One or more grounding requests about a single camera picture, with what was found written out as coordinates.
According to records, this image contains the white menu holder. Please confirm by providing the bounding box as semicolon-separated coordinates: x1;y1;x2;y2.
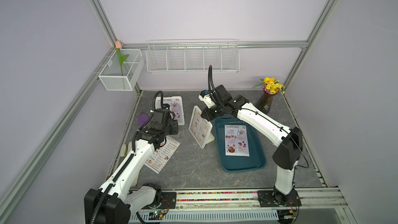
188;105;216;149
155;96;186;127

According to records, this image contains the dim sum menu sheet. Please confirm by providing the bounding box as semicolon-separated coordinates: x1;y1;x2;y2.
145;136;181;174

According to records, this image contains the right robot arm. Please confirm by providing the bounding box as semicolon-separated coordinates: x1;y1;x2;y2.
199;85;303;207

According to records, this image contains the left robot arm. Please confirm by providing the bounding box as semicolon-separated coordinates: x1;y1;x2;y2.
84;108;178;224

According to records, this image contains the rear dim sum menu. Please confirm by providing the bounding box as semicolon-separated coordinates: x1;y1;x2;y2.
190;108;212;146

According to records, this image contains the dark glass vase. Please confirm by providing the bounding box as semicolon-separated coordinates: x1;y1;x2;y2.
255;92;274;115

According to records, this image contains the teal plastic tray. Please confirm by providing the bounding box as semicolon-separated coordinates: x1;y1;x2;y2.
215;115;267;173

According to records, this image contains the yellow flower bouquet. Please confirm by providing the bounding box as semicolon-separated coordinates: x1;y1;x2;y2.
253;77;285;95

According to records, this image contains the pink artificial tulip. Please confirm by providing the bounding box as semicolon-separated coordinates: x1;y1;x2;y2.
115;40;129;76

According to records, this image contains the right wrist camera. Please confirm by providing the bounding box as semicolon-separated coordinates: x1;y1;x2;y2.
199;90;217;108

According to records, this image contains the white wire wall shelf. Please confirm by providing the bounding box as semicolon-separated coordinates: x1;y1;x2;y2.
146;39;240;73

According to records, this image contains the white mesh wall basket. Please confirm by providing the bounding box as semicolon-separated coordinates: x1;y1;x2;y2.
98;49;145;91

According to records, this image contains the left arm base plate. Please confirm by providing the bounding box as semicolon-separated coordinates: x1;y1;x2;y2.
144;191;177;210

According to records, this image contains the white vented cable duct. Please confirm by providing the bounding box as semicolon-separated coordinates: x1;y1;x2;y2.
139;209;279;224

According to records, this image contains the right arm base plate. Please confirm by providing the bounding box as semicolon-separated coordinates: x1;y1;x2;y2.
258;189;302;207

